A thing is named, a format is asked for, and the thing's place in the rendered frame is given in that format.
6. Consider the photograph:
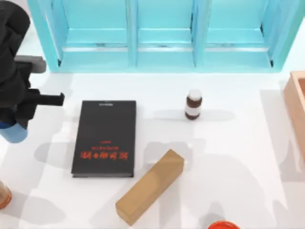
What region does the blue cup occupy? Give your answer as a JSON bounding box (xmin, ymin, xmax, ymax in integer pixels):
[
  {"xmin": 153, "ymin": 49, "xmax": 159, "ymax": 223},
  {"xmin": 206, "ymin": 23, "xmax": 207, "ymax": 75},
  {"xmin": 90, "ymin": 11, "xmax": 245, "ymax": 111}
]
[{"xmin": 0, "ymin": 121, "xmax": 29, "ymax": 144}]

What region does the black book with red lettering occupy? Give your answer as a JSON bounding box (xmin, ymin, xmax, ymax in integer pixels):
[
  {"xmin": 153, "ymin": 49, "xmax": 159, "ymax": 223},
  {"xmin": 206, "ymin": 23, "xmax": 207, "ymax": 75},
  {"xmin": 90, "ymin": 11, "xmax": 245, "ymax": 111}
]
[{"xmin": 71, "ymin": 100, "xmax": 137, "ymax": 179}]

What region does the light blue rack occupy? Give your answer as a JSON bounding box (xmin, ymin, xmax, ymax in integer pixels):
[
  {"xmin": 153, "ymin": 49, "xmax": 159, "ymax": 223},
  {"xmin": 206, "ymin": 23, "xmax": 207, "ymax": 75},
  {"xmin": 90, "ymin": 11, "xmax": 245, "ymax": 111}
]
[{"xmin": 26, "ymin": 0, "xmax": 305, "ymax": 73}]

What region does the tan cardboard box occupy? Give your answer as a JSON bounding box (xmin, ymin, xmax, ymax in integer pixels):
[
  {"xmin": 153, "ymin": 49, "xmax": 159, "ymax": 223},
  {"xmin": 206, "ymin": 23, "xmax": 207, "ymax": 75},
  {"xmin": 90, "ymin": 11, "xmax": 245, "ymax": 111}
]
[{"xmin": 115, "ymin": 149, "xmax": 186, "ymax": 226}]

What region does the brown bottle with white cap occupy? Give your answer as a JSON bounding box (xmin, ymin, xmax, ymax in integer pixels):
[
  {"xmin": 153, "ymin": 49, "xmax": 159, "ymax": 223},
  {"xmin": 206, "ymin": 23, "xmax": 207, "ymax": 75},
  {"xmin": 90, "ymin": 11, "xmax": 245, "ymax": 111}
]
[{"xmin": 184, "ymin": 89, "xmax": 203, "ymax": 122}]

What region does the red round lid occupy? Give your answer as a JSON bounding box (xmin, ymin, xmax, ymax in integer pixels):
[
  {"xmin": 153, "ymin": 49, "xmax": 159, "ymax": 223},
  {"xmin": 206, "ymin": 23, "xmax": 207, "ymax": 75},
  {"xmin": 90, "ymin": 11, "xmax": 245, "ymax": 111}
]
[{"xmin": 206, "ymin": 220, "xmax": 239, "ymax": 229}]

